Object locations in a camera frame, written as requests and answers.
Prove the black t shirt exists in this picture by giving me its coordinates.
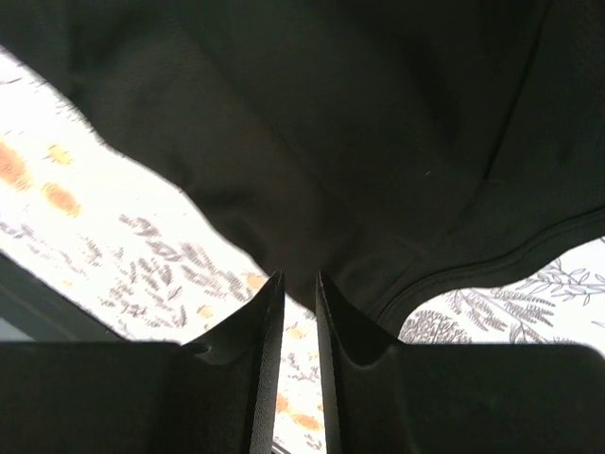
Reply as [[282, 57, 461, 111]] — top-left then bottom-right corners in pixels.
[[1, 1, 604, 333]]

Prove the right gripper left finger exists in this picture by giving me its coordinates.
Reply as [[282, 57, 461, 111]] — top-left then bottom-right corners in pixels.
[[1, 272, 285, 453]]

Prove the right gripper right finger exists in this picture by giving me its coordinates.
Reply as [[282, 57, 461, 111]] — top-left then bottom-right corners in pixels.
[[316, 275, 604, 453]]

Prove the floral table cloth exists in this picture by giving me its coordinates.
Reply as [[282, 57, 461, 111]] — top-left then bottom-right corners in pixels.
[[0, 44, 605, 454]]

